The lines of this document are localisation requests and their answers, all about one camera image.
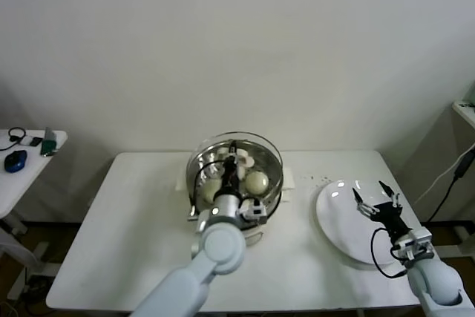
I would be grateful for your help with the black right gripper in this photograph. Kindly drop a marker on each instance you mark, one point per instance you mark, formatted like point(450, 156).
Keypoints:
point(389, 218)

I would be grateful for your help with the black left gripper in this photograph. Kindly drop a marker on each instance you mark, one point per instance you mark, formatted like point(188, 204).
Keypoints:
point(230, 176)

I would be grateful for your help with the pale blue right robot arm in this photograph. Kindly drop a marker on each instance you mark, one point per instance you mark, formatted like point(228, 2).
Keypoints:
point(438, 283)

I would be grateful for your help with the perforated steel steamer basket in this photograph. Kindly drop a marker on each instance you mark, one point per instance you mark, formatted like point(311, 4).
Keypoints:
point(271, 187)

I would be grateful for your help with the white round plate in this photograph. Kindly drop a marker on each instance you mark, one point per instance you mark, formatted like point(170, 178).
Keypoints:
point(345, 228)

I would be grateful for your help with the white electric cooker base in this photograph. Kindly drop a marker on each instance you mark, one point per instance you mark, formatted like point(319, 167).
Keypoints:
point(287, 183)

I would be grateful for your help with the white shelf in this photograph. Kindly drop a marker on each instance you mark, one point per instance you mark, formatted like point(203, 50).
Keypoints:
point(465, 111)

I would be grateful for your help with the grey flat blade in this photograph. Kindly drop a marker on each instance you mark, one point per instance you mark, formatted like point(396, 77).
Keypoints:
point(49, 133)

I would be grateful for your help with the green flat tool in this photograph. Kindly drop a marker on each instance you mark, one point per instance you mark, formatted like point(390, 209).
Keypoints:
point(48, 146)

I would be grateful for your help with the small black device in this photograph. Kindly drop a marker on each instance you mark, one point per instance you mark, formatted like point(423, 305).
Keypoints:
point(36, 142)

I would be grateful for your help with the white side table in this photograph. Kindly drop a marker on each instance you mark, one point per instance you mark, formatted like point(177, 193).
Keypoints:
point(22, 183)

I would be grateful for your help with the blue computer mouse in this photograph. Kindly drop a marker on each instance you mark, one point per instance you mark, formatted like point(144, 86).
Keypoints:
point(15, 160)

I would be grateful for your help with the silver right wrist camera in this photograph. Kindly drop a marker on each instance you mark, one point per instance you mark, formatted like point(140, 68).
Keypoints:
point(413, 244)

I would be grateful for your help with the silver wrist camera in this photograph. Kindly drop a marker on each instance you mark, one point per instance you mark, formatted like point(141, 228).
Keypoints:
point(413, 244)
point(254, 211)

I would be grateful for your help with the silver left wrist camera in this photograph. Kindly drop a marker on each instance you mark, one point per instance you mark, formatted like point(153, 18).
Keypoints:
point(254, 211)

